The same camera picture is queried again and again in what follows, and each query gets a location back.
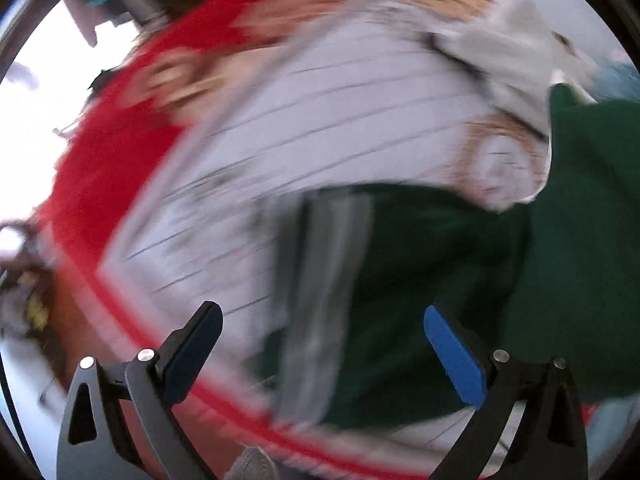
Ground red floral blanket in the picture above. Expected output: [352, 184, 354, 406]
[35, 0, 601, 480]

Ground person's grey knit garment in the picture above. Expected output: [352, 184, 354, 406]
[225, 447, 277, 480]

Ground mixed floor clutter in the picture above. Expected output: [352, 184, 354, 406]
[0, 217, 58, 346]

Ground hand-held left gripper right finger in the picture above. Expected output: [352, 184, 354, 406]
[423, 304, 590, 480]

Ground light blue quilt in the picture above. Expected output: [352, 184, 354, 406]
[592, 57, 640, 105]

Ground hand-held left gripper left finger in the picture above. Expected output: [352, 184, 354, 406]
[57, 301, 224, 480]

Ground green varsity jacket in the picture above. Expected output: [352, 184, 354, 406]
[260, 0, 640, 433]

